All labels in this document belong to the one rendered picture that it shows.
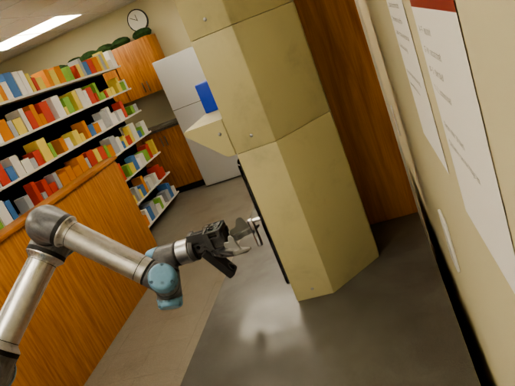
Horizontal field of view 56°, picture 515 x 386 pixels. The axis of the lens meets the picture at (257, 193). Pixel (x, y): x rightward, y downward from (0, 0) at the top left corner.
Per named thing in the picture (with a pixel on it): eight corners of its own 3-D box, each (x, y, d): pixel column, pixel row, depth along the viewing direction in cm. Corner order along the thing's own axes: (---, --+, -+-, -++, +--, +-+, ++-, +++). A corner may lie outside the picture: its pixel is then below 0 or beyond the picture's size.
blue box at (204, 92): (242, 96, 152) (231, 69, 149) (236, 103, 143) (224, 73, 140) (214, 107, 155) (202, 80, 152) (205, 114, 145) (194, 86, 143)
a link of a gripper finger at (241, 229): (254, 211, 145) (227, 225, 142) (260, 228, 147) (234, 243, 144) (249, 209, 148) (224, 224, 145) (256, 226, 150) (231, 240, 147)
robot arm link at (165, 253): (157, 277, 151) (155, 251, 154) (188, 269, 148) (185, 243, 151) (143, 274, 144) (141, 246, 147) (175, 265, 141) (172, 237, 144)
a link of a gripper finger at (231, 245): (237, 239, 130) (217, 237, 137) (244, 257, 132) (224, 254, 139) (244, 233, 132) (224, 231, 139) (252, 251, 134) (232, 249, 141)
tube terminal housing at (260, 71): (375, 230, 163) (298, 1, 140) (382, 282, 133) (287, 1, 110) (305, 248, 169) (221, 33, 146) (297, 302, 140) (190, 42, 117)
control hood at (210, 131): (256, 124, 155) (244, 95, 152) (236, 155, 126) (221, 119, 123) (224, 135, 159) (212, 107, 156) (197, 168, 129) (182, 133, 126)
